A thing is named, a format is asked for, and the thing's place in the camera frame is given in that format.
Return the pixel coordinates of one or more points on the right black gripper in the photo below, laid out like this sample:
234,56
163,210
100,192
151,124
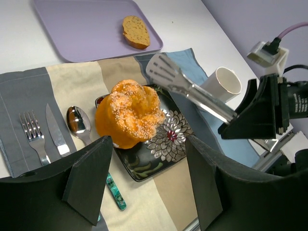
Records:
267,108

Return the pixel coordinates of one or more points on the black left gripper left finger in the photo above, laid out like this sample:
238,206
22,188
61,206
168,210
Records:
65,195

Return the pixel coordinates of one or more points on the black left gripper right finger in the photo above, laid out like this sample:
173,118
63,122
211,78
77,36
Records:
230,196

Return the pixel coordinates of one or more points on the metal serving tongs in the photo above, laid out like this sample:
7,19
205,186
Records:
166,74

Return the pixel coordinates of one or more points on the sliced bread piece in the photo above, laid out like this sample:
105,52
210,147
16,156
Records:
135,32

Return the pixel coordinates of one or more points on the white ceramic mug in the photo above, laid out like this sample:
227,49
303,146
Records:
223,84

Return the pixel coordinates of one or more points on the black floral square plate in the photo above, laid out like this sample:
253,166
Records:
162,151

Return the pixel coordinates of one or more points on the striped cloth placemat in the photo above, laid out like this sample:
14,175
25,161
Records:
161,203

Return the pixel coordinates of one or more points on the lavender plastic tray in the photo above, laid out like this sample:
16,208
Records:
90,30

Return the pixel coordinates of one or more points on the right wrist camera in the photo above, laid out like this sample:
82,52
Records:
272,63

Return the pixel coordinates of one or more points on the aluminium frame rail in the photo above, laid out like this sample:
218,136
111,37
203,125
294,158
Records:
269,150

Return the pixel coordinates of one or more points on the knife with green handle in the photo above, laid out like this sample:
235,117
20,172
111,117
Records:
56,134

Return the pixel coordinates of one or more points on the fork with green handle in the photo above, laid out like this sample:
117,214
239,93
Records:
34,135

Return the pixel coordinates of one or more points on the spoon with green handle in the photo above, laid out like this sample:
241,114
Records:
79,125

